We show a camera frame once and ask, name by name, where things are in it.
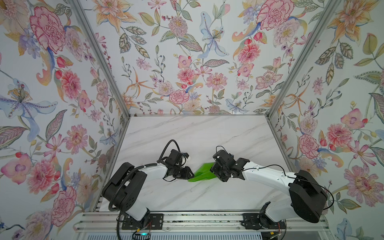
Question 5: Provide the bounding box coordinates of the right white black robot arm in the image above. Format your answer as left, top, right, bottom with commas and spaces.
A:
211, 150, 328, 228

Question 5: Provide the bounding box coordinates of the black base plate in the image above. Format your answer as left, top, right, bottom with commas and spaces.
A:
241, 213, 287, 230
121, 213, 164, 230

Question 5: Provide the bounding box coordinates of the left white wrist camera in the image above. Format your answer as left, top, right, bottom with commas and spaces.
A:
182, 153, 190, 164

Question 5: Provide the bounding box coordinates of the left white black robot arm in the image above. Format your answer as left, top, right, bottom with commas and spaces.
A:
102, 150, 194, 225

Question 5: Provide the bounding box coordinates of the green square paper sheet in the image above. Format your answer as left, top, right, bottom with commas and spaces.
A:
188, 163, 217, 183

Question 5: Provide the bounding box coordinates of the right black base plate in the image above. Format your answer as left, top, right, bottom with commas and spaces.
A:
241, 213, 287, 230

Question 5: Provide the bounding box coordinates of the right aluminium corner post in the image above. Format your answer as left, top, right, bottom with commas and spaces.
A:
266, 1, 339, 120

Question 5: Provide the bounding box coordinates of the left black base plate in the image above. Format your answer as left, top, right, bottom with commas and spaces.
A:
121, 213, 164, 230

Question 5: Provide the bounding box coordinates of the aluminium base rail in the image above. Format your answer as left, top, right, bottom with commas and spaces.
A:
74, 211, 329, 233

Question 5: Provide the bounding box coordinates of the left black corrugated cable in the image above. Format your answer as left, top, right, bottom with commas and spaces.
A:
156, 139, 181, 164

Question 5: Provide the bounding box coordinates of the left aluminium corner post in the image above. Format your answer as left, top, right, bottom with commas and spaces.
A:
69, 0, 131, 120

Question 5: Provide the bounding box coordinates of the aluminium corner post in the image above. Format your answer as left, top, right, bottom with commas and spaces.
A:
69, 0, 131, 120
266, 1, 339, 120

